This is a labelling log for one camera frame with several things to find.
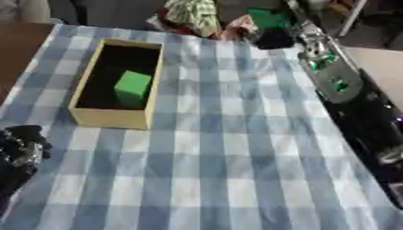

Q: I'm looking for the green cube block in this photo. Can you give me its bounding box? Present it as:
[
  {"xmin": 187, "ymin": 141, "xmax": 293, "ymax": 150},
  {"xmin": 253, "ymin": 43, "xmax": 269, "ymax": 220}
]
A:
[{"xmin": 113, "ymin": 70, "xmax": 155, "ymax": 104}]

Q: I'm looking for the white slanted pole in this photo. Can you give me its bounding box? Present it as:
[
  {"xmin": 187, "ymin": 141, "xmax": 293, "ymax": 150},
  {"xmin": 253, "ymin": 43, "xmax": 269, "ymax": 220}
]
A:
[{"xmin": 336, "ymin": 0, "xmax": 371, "ymax": 38}]

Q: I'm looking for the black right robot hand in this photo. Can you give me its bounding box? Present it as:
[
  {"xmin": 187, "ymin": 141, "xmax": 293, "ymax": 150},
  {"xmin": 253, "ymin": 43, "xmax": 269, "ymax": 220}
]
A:
[{"xmin": 253, "ymin": 26, "xmax": 298, "ymax": 50}]

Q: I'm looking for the pink soft toy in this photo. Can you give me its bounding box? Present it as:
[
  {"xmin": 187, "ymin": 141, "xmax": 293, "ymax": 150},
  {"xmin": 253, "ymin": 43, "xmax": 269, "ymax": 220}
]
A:
[{"xmin": 219, "ymin": 13, "xmax": 262, "ymax": 41}]

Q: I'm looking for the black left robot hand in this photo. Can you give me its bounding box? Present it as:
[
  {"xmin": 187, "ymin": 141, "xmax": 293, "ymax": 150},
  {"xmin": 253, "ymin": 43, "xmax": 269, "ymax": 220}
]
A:
[{"xmin": 0, "ymin": 124, "xmax": 54, "ymax": 176}]

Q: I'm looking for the tan cardboard box black inside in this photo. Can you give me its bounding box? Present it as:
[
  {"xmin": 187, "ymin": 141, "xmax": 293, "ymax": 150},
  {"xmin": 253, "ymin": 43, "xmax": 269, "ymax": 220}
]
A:
[{"xmin": 66, "ymin": 38, "xmax": 166, "ymax": 130}]

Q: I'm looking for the green white striped soft toy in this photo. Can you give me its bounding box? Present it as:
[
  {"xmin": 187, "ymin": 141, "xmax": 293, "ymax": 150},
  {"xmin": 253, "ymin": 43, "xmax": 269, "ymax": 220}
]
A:
[{"xmin": 146, "ymin": 0, "xmax": 224, "ymax": 40}]

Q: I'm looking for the green flat object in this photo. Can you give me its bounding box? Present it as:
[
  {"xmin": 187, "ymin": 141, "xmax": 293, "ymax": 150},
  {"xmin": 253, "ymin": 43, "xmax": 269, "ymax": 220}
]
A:
[{"xmin": 246, "ymin": 7, "xmax": 291, "ymax": 30}]

